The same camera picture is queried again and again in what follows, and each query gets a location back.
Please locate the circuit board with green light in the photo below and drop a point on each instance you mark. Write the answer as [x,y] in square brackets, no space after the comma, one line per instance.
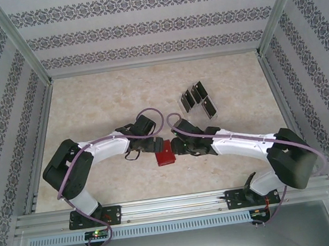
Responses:
[97,234]

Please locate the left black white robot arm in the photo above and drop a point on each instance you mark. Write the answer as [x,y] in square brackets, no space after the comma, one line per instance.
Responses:
[108,152]

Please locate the slanted aluminium frame post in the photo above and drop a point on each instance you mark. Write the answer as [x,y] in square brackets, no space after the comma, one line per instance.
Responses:
[282,9]
[22,44]

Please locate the small circuit board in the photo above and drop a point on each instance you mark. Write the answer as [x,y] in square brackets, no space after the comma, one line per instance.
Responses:
[259,213]

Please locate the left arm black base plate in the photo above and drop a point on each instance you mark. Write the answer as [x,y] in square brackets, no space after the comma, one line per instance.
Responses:
[115,214]

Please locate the aluminium table side rail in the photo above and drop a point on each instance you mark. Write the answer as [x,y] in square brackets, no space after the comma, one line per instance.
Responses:
[278,97]
[43,126]

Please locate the aluminium mounting rail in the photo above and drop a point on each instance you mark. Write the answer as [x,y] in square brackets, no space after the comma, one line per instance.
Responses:
[174,205]

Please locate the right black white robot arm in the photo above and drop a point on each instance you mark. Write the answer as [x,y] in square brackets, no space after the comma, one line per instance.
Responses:
[239,148]

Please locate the red leather card holder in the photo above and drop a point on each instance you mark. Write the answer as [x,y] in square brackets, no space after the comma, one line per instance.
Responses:
[166,158]

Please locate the black credit card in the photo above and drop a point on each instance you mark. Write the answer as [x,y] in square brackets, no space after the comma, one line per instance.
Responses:
[210,107]
[202,90]
[188,102]
[196,94]

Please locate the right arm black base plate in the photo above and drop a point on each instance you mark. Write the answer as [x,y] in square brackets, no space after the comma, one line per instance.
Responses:
[232,200]

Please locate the clear acrylic card stand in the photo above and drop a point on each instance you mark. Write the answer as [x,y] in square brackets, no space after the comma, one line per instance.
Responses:
[196,113]

